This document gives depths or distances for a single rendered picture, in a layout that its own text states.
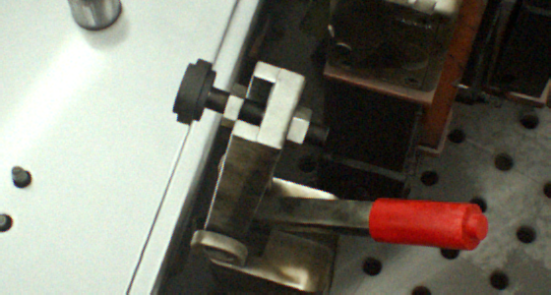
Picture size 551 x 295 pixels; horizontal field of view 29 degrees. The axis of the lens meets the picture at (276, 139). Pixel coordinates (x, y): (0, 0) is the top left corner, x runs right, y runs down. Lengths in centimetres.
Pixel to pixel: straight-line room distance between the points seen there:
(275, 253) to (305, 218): 5
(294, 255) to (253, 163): 14
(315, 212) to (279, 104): 12
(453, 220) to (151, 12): 30
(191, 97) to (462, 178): 58
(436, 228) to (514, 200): 49
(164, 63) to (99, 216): 11
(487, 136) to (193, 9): 39
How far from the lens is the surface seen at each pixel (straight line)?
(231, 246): 57
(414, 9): 64
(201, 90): 45
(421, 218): 51
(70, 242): 66
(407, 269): 96
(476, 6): 76
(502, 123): 102
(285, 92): 45
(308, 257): 59
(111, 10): 70
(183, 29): 71
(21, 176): 67
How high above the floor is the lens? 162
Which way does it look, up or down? 67 degrees down
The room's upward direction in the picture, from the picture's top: 2 degrees counter-clockwise
